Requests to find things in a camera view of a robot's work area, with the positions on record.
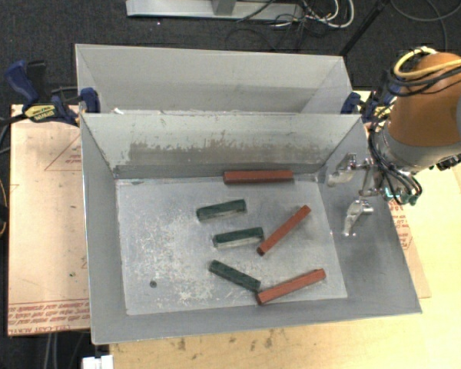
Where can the brown cardboard board, red print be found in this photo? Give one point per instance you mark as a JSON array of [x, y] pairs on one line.
[[46, 213]]

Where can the red-brown flat block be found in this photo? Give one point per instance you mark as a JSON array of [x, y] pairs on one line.
[[258, 177], [291, 286], [284, 230]]

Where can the dark green flat block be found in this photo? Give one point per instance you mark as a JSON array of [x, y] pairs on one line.
[[238, 237], [221, 210], [234, 276]]

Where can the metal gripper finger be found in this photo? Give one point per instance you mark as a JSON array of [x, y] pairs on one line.
[[342, 172], [354, 214]]

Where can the black cylinder on white bracket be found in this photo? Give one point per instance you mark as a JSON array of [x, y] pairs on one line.
[[451, 162]]

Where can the grey metal bin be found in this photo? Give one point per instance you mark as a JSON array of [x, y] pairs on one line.
[[169, 244]]

